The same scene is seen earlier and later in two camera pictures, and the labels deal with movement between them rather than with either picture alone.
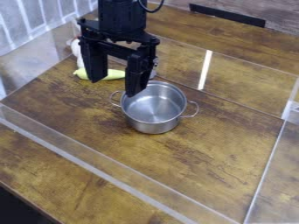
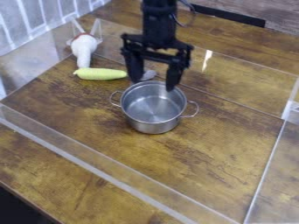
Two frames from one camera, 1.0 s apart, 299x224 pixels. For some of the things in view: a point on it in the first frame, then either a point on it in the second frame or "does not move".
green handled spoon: (112, 73) does not move
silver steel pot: (153, 109) does not move
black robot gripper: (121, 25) to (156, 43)
